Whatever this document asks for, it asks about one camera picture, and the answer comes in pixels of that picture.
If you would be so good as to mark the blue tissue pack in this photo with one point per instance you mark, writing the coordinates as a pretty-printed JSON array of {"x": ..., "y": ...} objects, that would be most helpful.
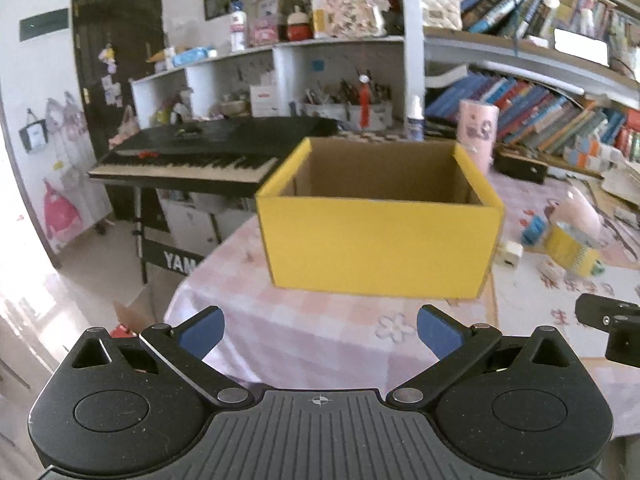
[{"x": 195, "y": 56}]

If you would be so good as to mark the pink backpack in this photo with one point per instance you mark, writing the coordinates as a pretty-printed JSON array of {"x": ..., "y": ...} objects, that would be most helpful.
[{"x": 61, "y": 220}]

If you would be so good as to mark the brown cardboard piece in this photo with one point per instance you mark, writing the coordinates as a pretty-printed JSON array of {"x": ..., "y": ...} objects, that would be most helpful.
[{"x": 137, "y": 310}]

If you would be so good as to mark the stack of papers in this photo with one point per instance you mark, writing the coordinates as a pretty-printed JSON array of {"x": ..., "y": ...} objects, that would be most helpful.
[{"x": 622, "y": 180}]

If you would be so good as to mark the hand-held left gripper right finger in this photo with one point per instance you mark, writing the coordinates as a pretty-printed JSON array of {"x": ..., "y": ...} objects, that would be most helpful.
[{"x": 440, "y": 332}]

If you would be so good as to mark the white lotion bottle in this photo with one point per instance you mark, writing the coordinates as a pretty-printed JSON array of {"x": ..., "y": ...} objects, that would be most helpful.
[{"x": 238, "y": 30}]

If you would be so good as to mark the black keyboard piano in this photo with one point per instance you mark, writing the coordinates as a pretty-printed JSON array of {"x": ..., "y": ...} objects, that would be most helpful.
[{"x": 200, "y": 152}]

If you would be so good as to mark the white quilted handbag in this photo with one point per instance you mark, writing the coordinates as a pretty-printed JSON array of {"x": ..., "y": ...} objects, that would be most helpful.
[{"x": 441, "y": 10}]

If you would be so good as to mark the pink jar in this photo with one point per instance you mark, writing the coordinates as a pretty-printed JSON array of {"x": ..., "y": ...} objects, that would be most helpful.
[{"x": 263, "y": 36}]

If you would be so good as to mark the printed desk mat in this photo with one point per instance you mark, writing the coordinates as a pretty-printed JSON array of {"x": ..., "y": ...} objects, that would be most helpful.
[{"x": 545, "y": 305}]

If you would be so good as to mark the green wall sign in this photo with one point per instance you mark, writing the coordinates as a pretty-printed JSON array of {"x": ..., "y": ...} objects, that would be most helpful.
[{"x": 44, "y": 25}]

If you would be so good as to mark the orange blue small boxes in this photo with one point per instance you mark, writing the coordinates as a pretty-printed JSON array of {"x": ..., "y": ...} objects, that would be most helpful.
[{"x": 590, "y": 152}]

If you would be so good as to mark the hanging tote bag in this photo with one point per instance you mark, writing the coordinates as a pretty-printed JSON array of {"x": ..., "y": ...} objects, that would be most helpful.
[{"x": 32, "y": 132}]

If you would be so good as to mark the pink cylindrical cup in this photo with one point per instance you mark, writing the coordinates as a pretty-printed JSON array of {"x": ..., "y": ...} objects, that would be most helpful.
[{"x": 477, "y": 135}]

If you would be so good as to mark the black picture frame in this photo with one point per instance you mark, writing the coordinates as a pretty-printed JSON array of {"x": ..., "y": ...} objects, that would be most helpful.
[{"x": 217, "y": 7}]

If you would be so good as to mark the red white doll jar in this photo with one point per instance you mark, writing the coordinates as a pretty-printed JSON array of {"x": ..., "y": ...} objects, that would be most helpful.
[{"x": 299, "y": 25}]

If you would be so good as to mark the black case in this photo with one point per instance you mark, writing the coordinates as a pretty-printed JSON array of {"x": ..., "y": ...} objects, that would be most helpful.
[{"x": 520, "y": 167}]

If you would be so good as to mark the red tassel pendant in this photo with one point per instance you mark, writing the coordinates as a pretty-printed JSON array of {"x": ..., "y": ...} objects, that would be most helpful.
[{"x": 365, "y": 105}]

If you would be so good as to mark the floral rabbit ornament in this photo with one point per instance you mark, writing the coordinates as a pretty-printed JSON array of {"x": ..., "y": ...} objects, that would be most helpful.
[{"x": 357, "y": 7}]

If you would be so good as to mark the yellow cardboard box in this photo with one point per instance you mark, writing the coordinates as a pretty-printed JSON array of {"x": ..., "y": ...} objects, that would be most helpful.
[{"x": 375, "y": 245}]

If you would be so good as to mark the blue toy block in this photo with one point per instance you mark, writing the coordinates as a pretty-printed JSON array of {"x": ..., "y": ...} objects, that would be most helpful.
[{"x": 535, "y": 230}]

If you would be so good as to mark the pink checked cloth desktop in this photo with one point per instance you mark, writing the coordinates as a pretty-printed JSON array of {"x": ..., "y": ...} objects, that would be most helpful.
[{"x": 310, "y": 332}]

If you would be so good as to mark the white pot of pens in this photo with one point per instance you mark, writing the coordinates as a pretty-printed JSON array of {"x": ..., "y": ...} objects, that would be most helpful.
[
  {"x": 325, "y": 110},
  {"x": 382, "y": 110}
]

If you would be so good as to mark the black door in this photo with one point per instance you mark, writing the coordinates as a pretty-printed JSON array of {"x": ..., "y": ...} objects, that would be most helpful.
[{"x": 115, "y": 85}]

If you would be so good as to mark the yellow white carton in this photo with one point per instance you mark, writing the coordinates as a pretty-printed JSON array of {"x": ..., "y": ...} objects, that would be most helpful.
[{"x": 320, "y": 20}]

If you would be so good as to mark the pink plush toy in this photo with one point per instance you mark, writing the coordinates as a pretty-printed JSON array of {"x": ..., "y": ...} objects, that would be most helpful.
[{"x": 575, "y": 210}]

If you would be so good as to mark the shelf of upright books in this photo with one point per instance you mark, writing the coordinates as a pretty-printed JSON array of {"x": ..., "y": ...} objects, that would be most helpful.
[{"x": 500, "y": 5}]

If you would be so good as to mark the white red carton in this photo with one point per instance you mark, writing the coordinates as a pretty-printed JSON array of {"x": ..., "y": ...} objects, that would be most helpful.
[{"x": 262, "y": 102}]

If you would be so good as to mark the leaning row of books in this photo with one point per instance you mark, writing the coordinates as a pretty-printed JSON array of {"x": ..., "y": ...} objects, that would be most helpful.
[{"x": 530, "y": 110}]

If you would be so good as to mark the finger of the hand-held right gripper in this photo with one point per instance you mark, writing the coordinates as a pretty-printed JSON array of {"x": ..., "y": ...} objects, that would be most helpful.
[{"x": 600, "y": 309}]

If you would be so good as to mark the black keyboard stand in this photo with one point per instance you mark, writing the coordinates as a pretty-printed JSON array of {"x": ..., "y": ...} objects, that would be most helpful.
[{"x": 170, "y": 255}]

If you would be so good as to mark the white screen device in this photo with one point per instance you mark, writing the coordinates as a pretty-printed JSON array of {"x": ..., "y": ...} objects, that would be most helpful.
[{"x": 580, "y": 46}]

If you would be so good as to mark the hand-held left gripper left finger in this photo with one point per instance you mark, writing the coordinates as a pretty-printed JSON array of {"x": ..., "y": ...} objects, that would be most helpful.
[{"x": 202, "y": 332}]

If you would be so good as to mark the white charger plug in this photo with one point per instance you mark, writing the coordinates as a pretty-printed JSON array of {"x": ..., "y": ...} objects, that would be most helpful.
[{"x": 510, "y": 254}]

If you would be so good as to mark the white curved shelf unit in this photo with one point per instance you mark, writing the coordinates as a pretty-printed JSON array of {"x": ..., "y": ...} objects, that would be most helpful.
[{"x": 295, "y": 60}]

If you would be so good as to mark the white spray bottle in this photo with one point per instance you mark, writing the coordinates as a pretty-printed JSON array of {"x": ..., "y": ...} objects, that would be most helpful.
[{"x": 415, "y": 122}]

